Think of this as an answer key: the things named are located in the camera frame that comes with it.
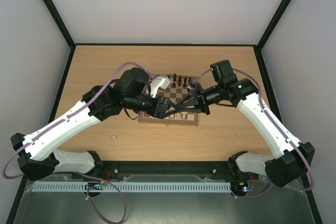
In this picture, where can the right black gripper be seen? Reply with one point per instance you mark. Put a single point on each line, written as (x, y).
(202, 101)

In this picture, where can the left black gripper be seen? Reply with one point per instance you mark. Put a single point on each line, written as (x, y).
(161, 104)

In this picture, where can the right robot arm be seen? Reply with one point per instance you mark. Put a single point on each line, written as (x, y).
(290, 158)

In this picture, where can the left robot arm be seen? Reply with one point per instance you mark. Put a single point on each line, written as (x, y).
(38, 154)

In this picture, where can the wooden chess board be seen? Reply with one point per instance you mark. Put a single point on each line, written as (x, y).
(175, 95)

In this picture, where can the right circuit board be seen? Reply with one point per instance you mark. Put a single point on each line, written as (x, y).
(242, 186)

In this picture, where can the circuit board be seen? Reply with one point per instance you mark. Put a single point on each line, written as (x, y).
(94, 186)
(242, 186)

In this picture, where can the left circuit board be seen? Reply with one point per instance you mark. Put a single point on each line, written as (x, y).
(94, 186)

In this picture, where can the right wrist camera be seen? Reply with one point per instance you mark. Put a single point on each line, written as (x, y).
(191, 86)

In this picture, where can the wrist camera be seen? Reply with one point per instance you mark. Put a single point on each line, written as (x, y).
(159, 83)
(191, 86)

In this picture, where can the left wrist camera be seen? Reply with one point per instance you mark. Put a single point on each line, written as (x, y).
(159, 83)

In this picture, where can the grey slotted cable duct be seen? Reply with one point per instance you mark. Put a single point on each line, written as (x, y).
(136, 187)

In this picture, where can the black aluminium frame rail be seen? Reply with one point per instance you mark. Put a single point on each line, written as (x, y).
(223, 170)

